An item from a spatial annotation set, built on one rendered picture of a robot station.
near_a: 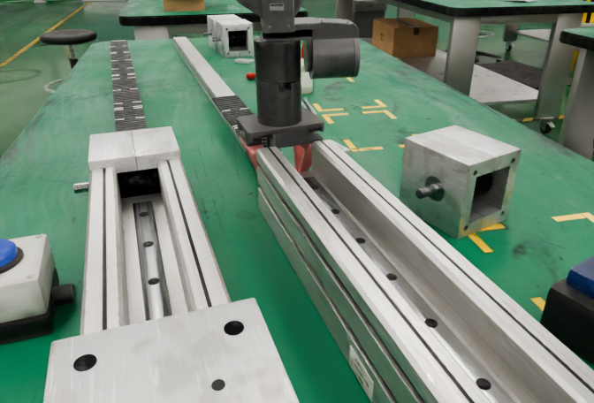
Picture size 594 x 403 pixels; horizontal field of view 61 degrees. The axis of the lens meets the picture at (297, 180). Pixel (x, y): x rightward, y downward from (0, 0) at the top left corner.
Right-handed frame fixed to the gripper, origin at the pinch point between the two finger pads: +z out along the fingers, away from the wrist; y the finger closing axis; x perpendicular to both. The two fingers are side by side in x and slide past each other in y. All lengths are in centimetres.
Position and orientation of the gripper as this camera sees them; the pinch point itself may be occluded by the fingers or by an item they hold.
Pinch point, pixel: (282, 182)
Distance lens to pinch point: 69.3
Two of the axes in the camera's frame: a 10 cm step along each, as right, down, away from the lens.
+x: -3.4, -4.1, 8.5
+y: 9.4, -1.7, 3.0
